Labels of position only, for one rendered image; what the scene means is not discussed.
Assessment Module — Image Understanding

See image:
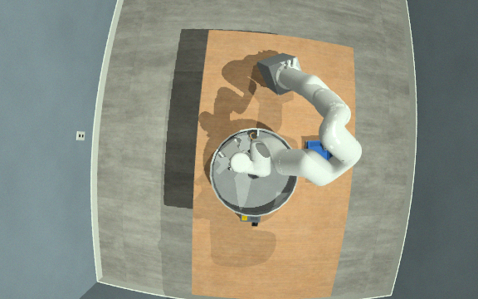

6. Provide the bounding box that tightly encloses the blue tray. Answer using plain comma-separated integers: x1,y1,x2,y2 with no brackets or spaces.
306,140,333,160

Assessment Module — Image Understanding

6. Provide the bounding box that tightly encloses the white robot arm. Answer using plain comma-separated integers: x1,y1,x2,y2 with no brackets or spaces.
219,58,362,186

